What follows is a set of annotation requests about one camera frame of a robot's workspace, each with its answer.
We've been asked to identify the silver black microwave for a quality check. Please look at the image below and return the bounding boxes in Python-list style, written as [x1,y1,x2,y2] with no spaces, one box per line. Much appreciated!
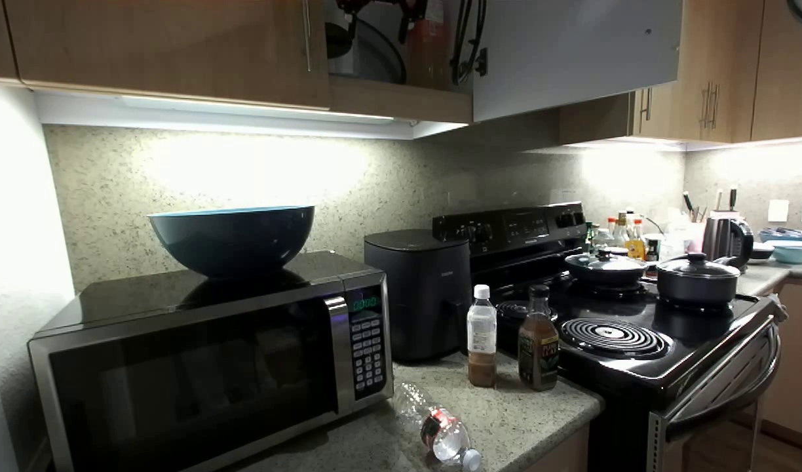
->
[27,252,394,472]

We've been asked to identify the red bottle in cabinet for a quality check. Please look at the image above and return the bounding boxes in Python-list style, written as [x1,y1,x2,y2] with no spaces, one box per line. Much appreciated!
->
[406,0,449,90]

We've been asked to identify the dark blue bowl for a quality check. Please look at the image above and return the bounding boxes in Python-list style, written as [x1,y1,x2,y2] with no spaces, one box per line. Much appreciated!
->
[150,204,315,278]

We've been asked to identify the brown sauce bottle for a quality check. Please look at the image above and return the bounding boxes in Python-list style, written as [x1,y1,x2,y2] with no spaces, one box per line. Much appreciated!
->
[516,285,560,391]

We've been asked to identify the wooden left wall cabinet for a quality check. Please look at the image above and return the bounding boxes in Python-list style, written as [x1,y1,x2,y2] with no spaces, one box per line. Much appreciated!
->
[0,0,328,104]

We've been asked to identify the silver electric kettle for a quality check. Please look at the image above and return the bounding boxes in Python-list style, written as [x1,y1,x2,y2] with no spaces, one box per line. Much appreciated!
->
[703,213,753,265]

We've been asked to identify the under cabinet light strip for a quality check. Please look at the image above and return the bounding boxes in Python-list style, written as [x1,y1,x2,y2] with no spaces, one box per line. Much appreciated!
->
[35,90,460,141]

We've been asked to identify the black frying pan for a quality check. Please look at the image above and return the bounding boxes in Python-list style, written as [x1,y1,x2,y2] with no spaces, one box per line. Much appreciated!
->
[564,248,646,292]

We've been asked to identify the wooden wall cabinet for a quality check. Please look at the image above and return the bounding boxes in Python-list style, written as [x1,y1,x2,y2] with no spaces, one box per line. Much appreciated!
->
[0,0,328,104]
[308,0,471,124]

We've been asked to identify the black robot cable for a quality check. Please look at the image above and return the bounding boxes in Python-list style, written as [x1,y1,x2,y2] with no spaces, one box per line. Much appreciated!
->
[449,0,494,90]

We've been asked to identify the white cabinet door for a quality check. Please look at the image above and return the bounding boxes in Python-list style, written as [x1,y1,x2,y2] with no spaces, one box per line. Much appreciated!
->
[471,0,681,124]

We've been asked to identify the lying clear plastic bottle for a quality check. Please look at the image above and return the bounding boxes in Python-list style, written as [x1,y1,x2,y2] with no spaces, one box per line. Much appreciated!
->
[397,383,482,472]

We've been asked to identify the white cap drink bottle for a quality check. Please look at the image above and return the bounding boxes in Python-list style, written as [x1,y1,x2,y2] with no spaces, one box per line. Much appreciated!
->
[467,284,498,389]

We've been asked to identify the yellow oil bottle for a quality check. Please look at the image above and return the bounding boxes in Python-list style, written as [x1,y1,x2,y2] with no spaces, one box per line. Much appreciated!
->
[630,218,648,263]

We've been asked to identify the wooden right wall cabinets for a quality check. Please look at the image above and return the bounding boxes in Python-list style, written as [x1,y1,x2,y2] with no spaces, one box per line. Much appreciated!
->
[631,0,802,141]

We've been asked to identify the black electric stove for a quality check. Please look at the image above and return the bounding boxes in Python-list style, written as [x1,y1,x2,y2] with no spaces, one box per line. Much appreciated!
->
[432,202,785,472]

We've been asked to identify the black pot with lid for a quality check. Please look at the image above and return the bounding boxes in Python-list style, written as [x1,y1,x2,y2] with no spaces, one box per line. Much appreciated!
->
[659,254,740,305]

